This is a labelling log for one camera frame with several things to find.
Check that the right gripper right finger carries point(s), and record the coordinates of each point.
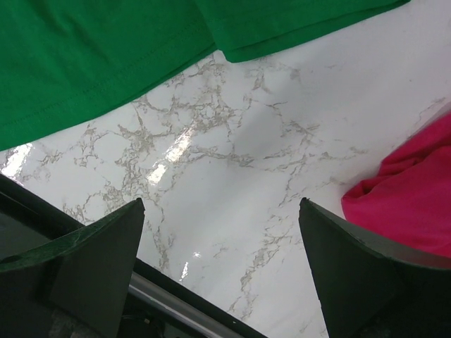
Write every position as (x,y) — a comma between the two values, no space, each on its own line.
(371,286)

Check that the green t shirt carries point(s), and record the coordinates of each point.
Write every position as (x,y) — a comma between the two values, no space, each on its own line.
(66,62)

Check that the red t shirt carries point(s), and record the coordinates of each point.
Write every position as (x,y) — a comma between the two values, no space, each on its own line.
(408,201)

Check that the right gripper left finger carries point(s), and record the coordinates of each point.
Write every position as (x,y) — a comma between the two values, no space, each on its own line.
(84,274)

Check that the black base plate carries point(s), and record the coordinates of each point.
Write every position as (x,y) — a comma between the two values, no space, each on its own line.
(155,306)

